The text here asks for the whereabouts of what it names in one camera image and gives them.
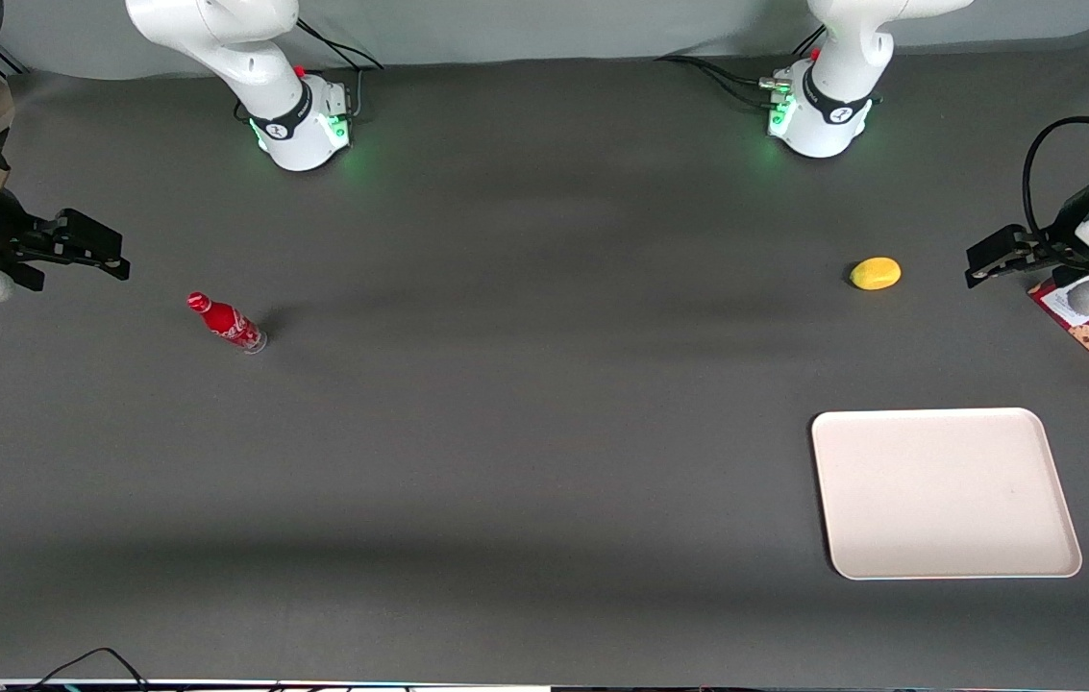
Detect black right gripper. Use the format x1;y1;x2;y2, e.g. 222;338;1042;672
0;187;132;282

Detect yellow lemon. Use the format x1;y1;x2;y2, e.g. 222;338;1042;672
850;258;902;291

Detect red cola bottle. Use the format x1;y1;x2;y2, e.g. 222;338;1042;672
186;292;268;355

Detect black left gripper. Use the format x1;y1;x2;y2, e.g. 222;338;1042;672
965;180;1089;288

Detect cream plastic tray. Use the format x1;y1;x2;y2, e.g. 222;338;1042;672
811;408;1083;581

